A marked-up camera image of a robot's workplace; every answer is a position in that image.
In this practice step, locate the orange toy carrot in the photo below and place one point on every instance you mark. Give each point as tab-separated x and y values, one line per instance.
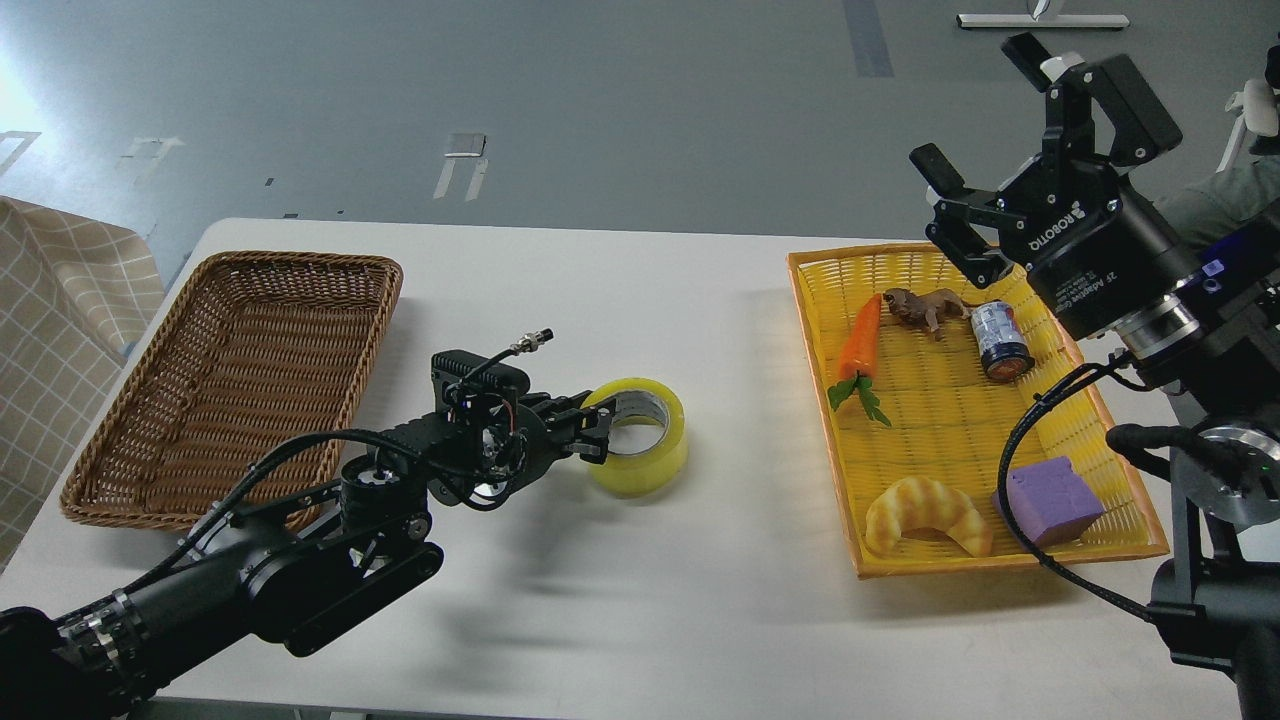
857	365

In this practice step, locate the purple foam block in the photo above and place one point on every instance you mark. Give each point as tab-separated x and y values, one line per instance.
1049	501

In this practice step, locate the brown wicker basket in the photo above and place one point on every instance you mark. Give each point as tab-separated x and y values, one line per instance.
257	348

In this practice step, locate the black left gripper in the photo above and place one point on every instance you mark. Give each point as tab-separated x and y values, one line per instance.
555	427

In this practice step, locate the yellow tape roll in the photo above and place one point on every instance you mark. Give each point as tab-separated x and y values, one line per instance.
648	410

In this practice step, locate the yellow plastic basket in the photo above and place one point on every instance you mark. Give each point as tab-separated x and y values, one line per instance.
946	421

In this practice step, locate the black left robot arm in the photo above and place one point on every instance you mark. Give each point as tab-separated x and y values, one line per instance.
320	534

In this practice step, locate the white stand base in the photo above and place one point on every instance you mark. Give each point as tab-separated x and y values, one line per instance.
1043	15

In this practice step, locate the small blue can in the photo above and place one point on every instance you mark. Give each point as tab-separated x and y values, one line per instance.
1003	348

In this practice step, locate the seated person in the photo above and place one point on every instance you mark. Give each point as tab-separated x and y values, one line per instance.
1205	212

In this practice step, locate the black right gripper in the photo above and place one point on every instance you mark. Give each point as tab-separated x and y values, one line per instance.
1094	248

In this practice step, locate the toy croissant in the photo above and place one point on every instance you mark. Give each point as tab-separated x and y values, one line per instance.
914	503

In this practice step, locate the beige checkered cloth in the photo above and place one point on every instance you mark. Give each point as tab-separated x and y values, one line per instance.
76	294

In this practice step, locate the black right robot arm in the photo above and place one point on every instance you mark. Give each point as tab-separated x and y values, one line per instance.
1215	338

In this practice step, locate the grey office chair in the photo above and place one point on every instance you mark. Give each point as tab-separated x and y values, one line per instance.
1255	127

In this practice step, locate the brown toy animal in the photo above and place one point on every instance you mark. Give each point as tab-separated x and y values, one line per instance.
926	311

